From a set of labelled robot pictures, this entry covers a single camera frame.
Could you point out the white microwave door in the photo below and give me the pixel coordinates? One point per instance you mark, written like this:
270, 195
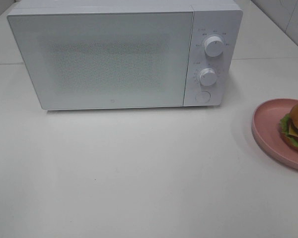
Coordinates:
100, 61

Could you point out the white timer knob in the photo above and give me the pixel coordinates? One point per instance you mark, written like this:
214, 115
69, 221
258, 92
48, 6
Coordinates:
207, 77

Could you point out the pink plate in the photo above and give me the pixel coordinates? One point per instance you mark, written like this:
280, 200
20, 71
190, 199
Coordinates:
267, 132

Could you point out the toy burger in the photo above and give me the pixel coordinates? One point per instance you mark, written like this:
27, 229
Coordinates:
289, 128

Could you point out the white microwave oven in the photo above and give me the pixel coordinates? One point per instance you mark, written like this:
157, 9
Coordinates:
210, 17

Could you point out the white power knob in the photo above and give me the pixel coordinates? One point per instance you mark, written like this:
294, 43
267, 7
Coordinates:
213, 46

